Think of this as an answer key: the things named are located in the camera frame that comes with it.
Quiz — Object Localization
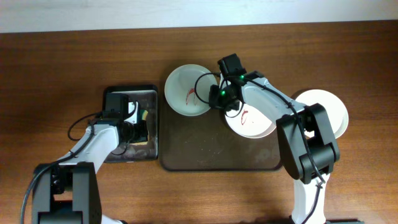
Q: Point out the green and yellow sponge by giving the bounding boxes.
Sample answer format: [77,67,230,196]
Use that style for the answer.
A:
[136,108,149,146]

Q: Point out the pinkish white plate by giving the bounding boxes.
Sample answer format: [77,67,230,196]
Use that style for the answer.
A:
[225,103,276,139]

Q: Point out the pale green plate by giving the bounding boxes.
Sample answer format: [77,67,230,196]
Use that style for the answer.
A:
[164,64,218,116]

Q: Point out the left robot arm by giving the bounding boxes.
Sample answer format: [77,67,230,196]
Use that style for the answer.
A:
[29,119,148,224]

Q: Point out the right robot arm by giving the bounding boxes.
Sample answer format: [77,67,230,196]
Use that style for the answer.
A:
[208,72,340,223]

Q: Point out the small black sponge tray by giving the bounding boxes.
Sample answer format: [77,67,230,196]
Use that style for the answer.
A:
[103,84,159,163]

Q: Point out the large brown serving tray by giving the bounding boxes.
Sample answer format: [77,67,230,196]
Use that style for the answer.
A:
[159,99,282,171]

